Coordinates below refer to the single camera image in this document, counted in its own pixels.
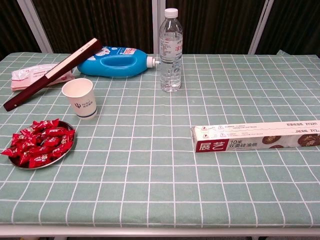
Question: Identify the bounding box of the white paper cup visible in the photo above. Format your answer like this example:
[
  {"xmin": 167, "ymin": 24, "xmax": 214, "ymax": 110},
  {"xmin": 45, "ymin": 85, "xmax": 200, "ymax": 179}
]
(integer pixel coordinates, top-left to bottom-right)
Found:
[{"xmin": 61, "ymin": 77, "xmax": 98, "ymax": 120}]

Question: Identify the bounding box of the green checked tablecloth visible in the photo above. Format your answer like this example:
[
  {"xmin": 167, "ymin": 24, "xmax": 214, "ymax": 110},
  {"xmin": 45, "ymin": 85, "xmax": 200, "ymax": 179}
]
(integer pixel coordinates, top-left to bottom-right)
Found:
[{"xmin": 0, "ymin": 49, "xmax": 320, "ymax": 229}]

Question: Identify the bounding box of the clear plastic water bottle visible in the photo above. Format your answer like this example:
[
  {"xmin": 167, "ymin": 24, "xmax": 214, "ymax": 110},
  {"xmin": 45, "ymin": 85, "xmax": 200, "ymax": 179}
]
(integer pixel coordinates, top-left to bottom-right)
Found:
[{"xmin": 159, "ymin": 7, "xmax": 184, "ymax": 93}]

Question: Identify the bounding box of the blue detergent bottle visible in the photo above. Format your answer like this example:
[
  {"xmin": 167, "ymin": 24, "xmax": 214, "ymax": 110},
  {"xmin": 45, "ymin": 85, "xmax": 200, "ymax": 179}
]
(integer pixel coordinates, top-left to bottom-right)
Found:
[{"xmin": 76, "ymin": 45, "xmax": 161, "ymax": 78}]

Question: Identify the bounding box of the baking paper box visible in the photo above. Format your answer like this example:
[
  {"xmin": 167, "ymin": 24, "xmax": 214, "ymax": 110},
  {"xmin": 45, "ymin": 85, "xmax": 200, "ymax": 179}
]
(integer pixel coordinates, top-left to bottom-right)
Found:
[{"xmin": 190, "ymin": 120, "xmax": 320, "ymax": 155}]

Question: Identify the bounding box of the round metal plate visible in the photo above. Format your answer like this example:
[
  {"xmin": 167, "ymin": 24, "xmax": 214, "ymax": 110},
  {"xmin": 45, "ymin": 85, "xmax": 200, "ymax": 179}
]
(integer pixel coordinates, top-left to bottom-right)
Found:
[{"xmin": 7, "ymin": 120, "xmax": 76, "ymax": 170}]

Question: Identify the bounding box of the dark fabric partition screen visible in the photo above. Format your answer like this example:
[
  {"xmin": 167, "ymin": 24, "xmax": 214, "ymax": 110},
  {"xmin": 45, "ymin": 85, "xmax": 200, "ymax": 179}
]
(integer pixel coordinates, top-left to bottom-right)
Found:
[
  {"xmin": 248, "ymin": 0, "xmax": 320, "ymax": 56},
  {"xmin": 157, "ymin": 0, "xmax": 275, "ymax": 55},
  {"xmin": 0, "ymin": 0, "xmax": 53, "ymax": 60},
  {"xmin": 17, "ymin": 0, "xmax": 161, "ymax": 55}
]

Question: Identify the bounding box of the white pink wet wipes pack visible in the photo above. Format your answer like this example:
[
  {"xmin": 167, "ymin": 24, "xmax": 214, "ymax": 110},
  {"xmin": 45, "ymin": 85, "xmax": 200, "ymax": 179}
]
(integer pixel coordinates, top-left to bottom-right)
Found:
[{"xmin": 10, "ymin": 62, "xmax": 76, "ymax": 92}]

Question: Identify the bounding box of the white table frame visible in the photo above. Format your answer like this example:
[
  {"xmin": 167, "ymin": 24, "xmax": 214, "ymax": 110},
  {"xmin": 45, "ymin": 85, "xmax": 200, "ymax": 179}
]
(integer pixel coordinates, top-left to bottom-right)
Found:
[{"xmin": 0, "ymin": 223, "xmax": 320, "ymax": 240}]

